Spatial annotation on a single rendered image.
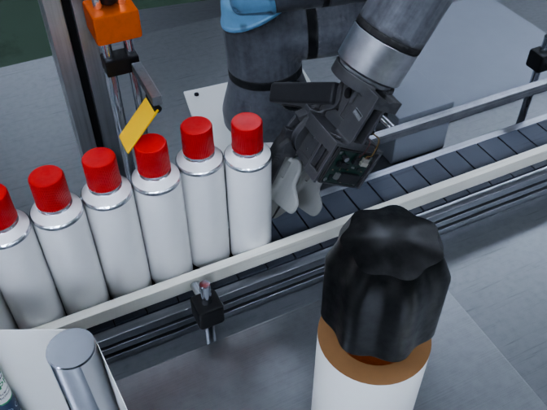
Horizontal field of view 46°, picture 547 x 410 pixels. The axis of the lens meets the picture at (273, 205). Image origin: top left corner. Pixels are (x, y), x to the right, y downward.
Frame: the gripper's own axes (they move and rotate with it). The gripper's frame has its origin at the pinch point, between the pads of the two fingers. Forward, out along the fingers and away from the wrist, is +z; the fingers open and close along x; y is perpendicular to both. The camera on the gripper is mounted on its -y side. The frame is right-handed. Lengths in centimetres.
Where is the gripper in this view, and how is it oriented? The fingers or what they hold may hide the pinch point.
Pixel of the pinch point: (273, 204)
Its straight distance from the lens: 79.8
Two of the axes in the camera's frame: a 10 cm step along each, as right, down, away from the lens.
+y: 4.4, 6.3, -6.4
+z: -4.5, 7.7, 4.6
